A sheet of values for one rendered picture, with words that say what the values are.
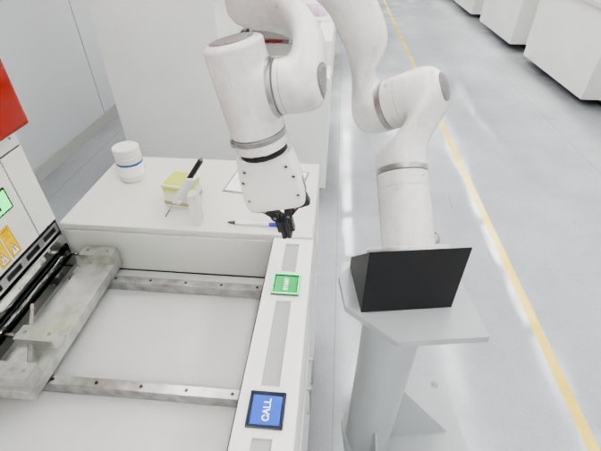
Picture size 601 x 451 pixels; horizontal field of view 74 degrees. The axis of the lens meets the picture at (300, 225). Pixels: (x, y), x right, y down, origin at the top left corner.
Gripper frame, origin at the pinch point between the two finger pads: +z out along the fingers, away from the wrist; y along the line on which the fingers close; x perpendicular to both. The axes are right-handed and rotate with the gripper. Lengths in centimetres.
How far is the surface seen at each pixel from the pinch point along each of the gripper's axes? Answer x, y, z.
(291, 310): -6.3, -1.9, 15.5
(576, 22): 426, 241, 97
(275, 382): -21.0, -2.8, 15.7
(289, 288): -1.2, -2.7, 14.9
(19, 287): -3, -59, 6
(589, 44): 387, 239, 108
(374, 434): 7, 7, 95
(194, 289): 8.0, -29.1, 22.1
